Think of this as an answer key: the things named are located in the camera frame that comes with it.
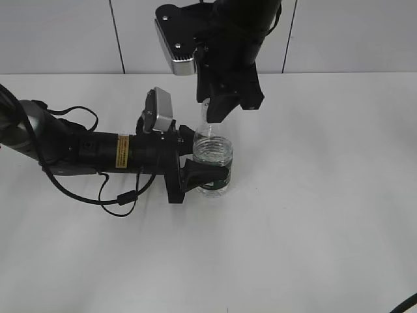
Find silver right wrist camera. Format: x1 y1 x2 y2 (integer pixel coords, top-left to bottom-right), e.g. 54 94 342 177
154 2 214 76

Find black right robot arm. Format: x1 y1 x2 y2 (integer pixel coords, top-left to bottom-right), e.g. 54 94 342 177
194 1 281 123

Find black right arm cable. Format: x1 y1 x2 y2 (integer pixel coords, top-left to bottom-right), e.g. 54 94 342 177
389 286 417 313

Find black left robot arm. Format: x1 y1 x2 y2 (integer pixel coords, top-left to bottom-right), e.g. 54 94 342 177
1 87 229 203

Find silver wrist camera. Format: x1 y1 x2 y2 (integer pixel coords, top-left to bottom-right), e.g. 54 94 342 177
141 87 173 133
154 2 214 76

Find clear plastic water bottle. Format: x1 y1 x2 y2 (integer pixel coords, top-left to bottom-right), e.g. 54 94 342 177
192 99 234 199

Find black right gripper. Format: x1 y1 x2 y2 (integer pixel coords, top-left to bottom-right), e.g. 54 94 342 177
195 29 264 124

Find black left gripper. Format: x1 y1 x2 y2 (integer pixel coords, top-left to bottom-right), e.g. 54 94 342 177
136 120 230 204

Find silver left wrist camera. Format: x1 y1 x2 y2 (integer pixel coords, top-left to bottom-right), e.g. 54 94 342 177
141 87 173 133

